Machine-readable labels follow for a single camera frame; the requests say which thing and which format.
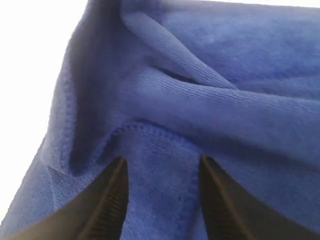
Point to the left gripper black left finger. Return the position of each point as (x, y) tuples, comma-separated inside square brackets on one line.
[(97, 213)]

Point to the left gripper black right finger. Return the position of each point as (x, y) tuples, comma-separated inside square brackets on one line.
[(232, 213)]

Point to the blue towel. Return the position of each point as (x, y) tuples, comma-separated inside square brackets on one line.
[(162, 83)]

